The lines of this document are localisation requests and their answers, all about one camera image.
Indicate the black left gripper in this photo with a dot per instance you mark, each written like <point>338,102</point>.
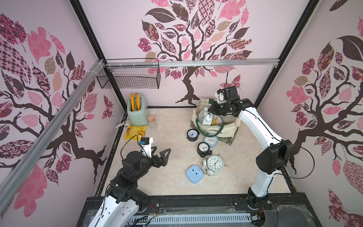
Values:
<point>157,163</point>

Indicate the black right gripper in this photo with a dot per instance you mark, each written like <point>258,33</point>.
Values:
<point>217,107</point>

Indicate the canvas tote bag green handles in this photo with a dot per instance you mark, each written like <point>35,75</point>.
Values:
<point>223,127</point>

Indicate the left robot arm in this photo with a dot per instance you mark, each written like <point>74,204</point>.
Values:
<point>123,199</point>

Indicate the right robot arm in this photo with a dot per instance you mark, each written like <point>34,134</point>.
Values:
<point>275,150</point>

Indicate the yellow corn chips bag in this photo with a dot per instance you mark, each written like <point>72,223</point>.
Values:
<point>133,132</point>

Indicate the black clock purple face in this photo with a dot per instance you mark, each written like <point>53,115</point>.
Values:
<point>192,135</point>

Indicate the light blue square clock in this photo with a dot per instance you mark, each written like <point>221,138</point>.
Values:
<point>211,141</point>

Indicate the blue clock face down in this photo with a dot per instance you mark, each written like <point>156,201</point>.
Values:
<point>194,174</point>

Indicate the black twin bell clock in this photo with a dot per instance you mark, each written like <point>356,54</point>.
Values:
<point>203,150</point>

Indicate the large white twin bell clock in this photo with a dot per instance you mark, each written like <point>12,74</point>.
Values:
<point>213,166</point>

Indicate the glass bottle pink cap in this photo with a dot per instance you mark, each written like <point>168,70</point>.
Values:
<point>152,122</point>

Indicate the mint green toaster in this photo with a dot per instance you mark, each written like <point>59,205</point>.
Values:
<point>138,118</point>

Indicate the yellow toast slice right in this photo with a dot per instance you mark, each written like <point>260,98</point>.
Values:
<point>138,101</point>

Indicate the yellow toast slice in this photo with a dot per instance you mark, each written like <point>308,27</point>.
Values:
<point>138,101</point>
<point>132,104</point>

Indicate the yellow toast slice left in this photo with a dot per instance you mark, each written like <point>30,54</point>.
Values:
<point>132,104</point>

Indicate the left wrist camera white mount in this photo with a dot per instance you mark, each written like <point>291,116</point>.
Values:
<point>146,146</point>

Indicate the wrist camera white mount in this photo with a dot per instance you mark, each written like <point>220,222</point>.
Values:
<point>146,146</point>
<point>220,96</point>

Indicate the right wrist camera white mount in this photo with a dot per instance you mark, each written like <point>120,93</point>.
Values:
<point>220,96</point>

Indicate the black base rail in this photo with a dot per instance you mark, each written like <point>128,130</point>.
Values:
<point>173,203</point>

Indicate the white vented cable duct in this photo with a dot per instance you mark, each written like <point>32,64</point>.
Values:
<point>189,219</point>

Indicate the black wire basket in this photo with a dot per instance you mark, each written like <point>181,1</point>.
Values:
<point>130,73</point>

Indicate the aluminium frame rail back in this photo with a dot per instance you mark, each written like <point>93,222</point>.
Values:
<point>165,64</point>

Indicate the aluminium frame rail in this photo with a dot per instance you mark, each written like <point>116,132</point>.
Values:
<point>165,64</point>
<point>21,171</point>

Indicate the aluminium frame rail left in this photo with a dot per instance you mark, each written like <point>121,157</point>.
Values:
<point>21,171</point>

